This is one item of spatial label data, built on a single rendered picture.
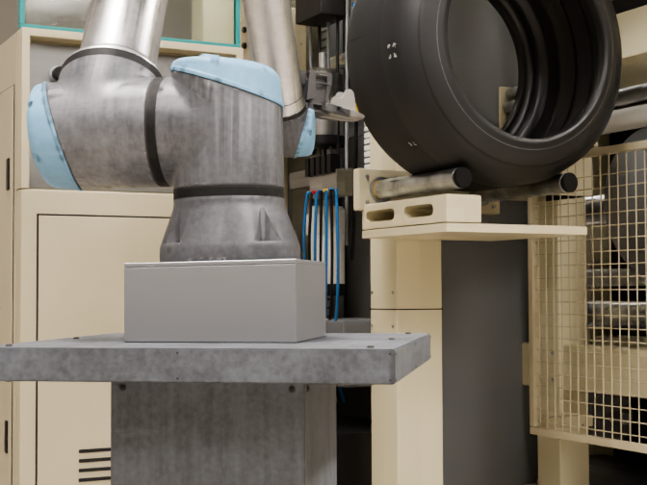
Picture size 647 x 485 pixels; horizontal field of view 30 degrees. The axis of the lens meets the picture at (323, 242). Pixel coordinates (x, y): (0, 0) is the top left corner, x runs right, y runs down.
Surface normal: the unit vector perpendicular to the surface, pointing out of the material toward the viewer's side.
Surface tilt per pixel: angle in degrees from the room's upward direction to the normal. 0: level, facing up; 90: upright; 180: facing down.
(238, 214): 70
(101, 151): 115
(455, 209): 90
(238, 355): 90
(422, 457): 90
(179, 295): 90
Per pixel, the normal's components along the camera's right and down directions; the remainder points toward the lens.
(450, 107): 0.32, 0.07
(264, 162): 0.69, -0.04
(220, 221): -0.08, -0.37
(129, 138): -0.14, 0.21
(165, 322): -0.17, -0.04
